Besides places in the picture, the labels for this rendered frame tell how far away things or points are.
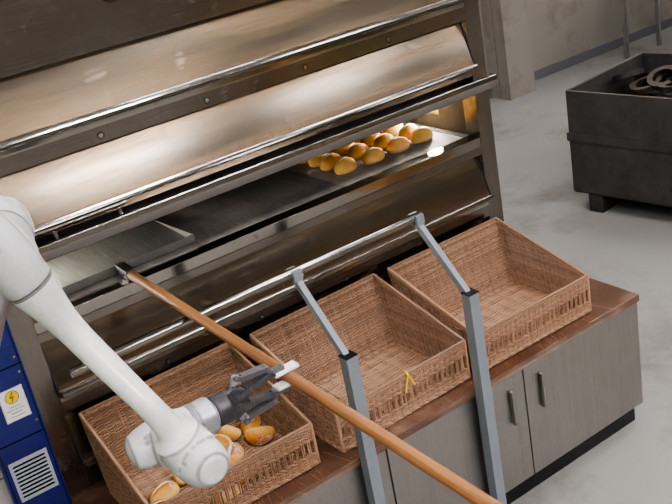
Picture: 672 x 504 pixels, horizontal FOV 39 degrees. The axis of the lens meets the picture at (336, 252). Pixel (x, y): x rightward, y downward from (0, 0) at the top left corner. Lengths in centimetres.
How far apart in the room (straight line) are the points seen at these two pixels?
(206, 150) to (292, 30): 48
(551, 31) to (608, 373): 565
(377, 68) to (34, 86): 120
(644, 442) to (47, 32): 262
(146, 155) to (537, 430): 168
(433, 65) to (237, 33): 80
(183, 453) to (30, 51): 131
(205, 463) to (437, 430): 136
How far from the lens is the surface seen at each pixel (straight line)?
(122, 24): 293
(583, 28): 936
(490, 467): 340
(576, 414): 371
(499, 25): 830
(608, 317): 366
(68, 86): 289
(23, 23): 283
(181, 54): 302
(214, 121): 310
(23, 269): 196
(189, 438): 202
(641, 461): 387
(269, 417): 322
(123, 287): 306
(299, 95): 324
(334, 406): 216
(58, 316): 202
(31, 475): 314
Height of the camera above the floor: 234
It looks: 23 degrees down
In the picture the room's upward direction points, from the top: 11 degrees counter-clockwise
